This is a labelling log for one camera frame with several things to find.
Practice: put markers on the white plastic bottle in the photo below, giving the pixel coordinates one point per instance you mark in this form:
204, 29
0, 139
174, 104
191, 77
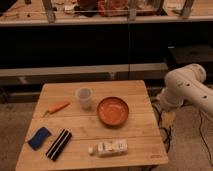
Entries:
109, 148

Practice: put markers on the translucent plastic cup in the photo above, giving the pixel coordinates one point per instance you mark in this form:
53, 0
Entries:
83, 96

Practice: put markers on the black white striped block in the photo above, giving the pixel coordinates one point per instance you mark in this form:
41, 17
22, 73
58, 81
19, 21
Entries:
57, 147

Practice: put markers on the black box on shelf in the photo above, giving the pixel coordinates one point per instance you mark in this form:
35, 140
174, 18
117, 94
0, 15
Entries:
200, 54

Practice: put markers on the blue sponge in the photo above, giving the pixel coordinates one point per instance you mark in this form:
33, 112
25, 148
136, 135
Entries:
36, 141

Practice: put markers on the orange ceramic bowl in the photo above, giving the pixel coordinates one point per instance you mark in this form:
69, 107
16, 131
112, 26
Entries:
112, 111

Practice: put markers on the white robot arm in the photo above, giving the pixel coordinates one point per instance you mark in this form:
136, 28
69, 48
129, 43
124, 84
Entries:
186, 83

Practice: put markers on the wooden folding table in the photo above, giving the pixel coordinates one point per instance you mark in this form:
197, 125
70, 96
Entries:
145, 145

